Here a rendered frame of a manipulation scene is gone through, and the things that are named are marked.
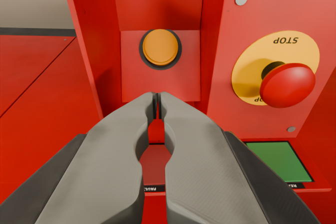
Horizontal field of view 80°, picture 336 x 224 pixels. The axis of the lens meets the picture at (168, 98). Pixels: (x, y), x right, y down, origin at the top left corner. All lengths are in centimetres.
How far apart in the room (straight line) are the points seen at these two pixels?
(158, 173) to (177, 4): 17
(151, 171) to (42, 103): 41
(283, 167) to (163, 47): 17
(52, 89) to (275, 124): 53
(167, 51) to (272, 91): 11
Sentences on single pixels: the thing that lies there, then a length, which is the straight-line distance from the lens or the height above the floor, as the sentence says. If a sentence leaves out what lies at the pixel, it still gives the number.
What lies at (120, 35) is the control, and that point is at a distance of 24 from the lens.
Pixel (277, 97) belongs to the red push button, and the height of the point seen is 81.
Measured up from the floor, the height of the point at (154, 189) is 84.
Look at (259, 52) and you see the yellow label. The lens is 18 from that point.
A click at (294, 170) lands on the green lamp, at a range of 23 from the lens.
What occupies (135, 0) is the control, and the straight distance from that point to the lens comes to 23.
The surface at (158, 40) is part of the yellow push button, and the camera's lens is 22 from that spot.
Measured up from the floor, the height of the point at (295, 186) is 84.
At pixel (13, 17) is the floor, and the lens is 116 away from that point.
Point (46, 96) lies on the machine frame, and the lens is 59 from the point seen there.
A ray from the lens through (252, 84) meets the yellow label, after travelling 20.
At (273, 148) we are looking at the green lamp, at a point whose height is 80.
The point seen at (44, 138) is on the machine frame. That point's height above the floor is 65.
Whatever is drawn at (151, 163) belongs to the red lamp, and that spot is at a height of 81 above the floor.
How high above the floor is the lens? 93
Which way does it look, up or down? 53 degrees down
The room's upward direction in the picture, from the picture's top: 178 degrees clockwise
